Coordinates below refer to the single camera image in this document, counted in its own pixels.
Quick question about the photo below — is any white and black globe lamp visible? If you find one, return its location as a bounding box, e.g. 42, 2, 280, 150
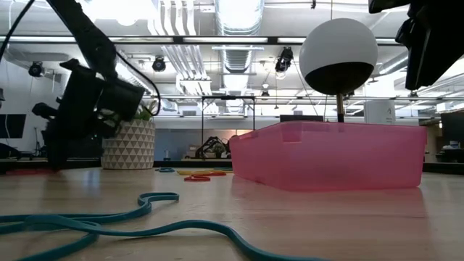
299, 17, 379, 123

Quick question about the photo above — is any green potted plant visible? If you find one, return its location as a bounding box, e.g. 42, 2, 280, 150
133, 99, 160, 122

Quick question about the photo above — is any black monitor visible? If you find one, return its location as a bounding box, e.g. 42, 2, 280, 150
440, 112, 464, 146
0, 113, 28, 139
279, 115, 325, 123

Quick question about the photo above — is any black table edge rail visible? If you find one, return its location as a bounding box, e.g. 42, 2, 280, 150
0, 157, 464, 175

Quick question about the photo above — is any black overhead light beam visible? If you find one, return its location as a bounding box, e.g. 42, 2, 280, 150
0, 35, 405, 46

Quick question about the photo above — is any pink translucent plastic bin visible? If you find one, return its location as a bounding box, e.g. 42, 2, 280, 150
228, 120, 428, 192

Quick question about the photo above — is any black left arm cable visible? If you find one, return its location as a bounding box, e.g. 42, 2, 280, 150
0, 0, 162, 117

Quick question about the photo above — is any triangle-patterned plant pot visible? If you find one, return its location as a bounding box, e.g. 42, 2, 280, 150
101, 118, 157, 170

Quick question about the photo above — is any silver ceiling air duct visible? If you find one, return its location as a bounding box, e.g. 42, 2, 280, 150
213, 0, 265, 75

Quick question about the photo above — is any yellow rubber band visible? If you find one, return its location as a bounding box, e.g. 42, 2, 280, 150
176, 169, 218, 176

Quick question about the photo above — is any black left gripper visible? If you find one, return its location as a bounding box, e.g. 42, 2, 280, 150
31, 57, 120, 172

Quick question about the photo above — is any black ceiling spotlight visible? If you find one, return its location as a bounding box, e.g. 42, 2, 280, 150
274, 46, 295, 74
28, 60, 45, 78
152, 55, 167, 73

